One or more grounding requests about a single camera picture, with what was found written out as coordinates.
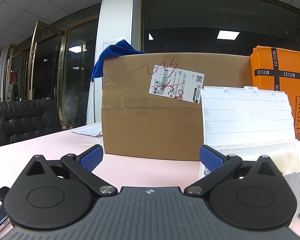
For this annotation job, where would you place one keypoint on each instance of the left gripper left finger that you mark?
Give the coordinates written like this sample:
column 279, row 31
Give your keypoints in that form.
column 80, row 168

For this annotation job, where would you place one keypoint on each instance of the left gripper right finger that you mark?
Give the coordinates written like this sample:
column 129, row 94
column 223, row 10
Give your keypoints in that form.
column 217, row 169

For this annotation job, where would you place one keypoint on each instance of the white plastic container box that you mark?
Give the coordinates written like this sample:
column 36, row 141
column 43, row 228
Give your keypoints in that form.
column 251, row 122

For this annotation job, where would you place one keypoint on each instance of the white paper sheet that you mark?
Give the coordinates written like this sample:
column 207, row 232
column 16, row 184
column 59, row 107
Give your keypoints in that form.
column 94, row 130

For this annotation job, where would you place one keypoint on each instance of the black leather sofa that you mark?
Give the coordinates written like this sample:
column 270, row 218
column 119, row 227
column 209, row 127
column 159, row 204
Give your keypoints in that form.
column 24, row 120

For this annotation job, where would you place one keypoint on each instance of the brown cardboard box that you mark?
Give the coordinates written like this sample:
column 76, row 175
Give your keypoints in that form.
column 151, row 102

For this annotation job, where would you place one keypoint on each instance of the orange MIUZI box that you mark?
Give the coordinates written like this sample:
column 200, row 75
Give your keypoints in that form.
column 278, row 69

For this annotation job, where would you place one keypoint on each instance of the blue cloth on box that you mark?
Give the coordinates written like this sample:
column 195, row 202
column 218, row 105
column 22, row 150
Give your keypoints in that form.
column 121, row 48

